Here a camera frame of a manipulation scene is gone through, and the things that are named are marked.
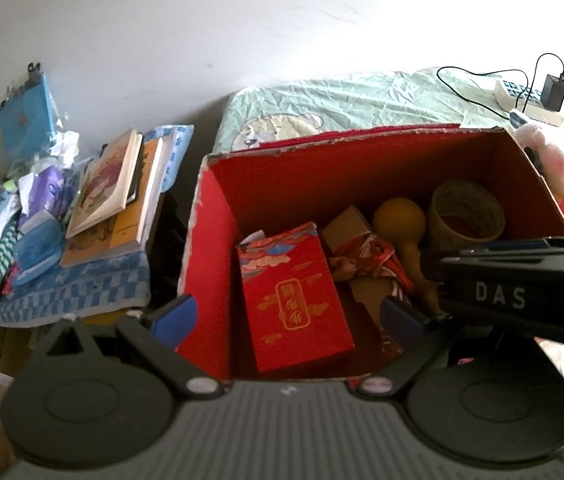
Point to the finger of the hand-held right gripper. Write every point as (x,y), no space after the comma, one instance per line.
(512,259)
(507,247)

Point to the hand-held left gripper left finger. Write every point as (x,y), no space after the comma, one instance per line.
(174,320)

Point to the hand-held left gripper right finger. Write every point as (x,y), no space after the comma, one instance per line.
(404,322)

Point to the red patterned cloth bag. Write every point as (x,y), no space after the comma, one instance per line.
(367,255)

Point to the orange gourd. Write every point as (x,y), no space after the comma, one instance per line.
(399,220)

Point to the small brown cardboard box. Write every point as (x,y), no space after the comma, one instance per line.
(347,225)

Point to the red patterned gift box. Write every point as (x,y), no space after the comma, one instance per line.
(292,300)

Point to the red cardboard box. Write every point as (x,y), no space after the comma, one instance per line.
(362,180)

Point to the blue checkered cloth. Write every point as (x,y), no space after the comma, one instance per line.
(86,285)

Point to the stack of books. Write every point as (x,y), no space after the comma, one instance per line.
(126,230)

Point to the small blue white plug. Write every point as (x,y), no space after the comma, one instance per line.
(518,117)

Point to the illustrated cover book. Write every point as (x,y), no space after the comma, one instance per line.
(101,185)

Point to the white power strip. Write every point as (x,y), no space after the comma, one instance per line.
(507,91)

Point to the black power adapter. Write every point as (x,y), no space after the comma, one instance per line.
(553,91)

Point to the purple tissue pack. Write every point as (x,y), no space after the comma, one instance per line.
(44,197)

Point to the white plastic bag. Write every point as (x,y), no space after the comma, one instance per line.
(61,147)

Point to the pale green cartoon bedsheet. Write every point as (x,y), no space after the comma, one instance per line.
(362,100)

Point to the blue box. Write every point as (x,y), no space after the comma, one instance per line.
(26,120)

